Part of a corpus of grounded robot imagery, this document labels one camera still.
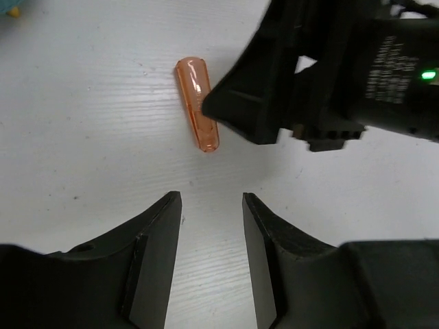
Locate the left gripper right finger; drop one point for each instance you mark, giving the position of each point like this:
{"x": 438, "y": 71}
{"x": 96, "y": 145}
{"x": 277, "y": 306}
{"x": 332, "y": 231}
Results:
{"x": 268, "y": 236}

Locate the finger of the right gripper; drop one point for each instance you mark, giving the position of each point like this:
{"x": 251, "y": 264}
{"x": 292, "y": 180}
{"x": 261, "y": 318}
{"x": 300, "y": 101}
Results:
{"x": 252, "y": 98}

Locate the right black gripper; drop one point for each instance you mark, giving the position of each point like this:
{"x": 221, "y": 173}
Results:
{"x": 342, "y": 66}

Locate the teal round organizer container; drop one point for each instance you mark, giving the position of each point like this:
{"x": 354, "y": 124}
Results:
{"x": 10, "y": 7}

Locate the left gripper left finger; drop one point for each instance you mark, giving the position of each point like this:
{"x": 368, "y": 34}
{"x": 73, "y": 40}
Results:
{"x": 121, "y": 279}

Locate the orange translucent eraser case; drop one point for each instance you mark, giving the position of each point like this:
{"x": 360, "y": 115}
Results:
{"x": 194, "y": 84}

